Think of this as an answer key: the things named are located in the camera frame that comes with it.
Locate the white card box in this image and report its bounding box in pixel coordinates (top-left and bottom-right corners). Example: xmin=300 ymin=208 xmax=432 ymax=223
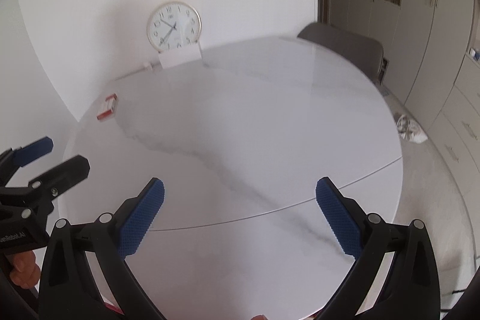
xmin=158 ymin=43 xmax=202 ymax=69

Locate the person left hand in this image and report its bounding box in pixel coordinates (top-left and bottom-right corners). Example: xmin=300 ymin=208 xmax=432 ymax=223
xmin=10 ymin=251 xmax=41 ymax=289

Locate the white plastic bag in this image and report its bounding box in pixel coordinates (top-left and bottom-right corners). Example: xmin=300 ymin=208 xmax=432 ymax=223
xmin=396 ymin=115 xmax=428 ymax=144

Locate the white wall clock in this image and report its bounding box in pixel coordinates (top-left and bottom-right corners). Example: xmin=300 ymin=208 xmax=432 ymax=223
xmin=146 ymin=1 xmax=202 ymax=53

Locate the red white small box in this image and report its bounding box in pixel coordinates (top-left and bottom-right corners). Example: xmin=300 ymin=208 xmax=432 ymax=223
xmin=96 ymin=93 xmax=118 ymax=121

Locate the grey chair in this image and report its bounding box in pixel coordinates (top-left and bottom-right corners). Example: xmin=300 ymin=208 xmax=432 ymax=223
xmin=298 ymin=22 xmax=383 ymax=82

